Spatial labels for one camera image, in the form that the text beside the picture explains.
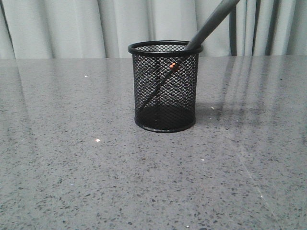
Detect black mesh pen bucket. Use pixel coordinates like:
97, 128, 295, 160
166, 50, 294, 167
128, 40, 203, 133

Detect white pleated curtain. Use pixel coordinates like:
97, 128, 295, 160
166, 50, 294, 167
0, 0, 307, 59

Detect grey orange handled scissors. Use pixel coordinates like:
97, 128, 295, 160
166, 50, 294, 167
140, 0, 239, 109

